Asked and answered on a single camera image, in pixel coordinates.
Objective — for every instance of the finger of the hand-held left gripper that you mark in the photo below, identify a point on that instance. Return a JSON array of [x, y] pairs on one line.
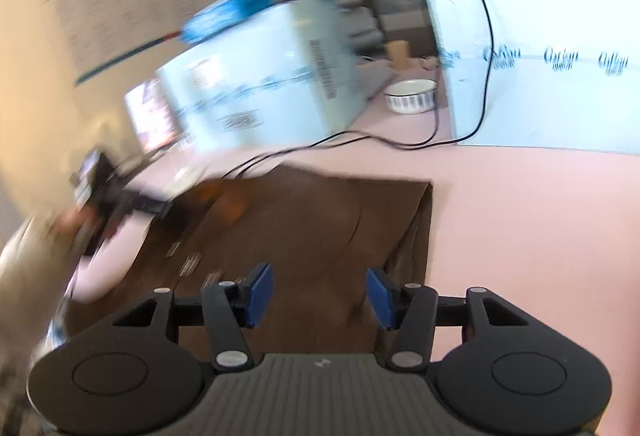
[[152, 206]]

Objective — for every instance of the left light blue cardboard box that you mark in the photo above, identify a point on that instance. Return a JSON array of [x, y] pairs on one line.
[[270, 81]]

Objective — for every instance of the white bowl black stripes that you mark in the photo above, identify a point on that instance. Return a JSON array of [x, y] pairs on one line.
[[410, 99]]

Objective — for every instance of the light blue cardboard box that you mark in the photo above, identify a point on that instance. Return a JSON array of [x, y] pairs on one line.
[[550, 106], [270, 81]]

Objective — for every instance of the smartphone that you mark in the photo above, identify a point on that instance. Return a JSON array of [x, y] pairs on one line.
[[150, 116]]

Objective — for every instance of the person's left forearm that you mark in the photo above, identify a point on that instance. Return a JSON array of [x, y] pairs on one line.
[[30, 276]]

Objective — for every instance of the wall poster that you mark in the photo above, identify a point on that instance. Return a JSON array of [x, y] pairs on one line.
[[115, 11]]

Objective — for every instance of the tan paper cup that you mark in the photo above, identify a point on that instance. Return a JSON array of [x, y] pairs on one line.
[[397, 55]]

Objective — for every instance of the right light blue cardboard box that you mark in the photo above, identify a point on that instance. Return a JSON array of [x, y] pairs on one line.
[[550, 106]]

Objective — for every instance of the blue tissue packet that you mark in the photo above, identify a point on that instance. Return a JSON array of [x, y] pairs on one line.
[[225, 14]]

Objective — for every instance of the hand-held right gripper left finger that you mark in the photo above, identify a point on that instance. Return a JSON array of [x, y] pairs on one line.
[[260, 293]]

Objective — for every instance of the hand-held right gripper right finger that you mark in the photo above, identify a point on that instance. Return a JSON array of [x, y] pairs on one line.
[[380, 298]]

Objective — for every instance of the brown garment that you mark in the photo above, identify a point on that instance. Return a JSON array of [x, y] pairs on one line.
[[300, 236]]

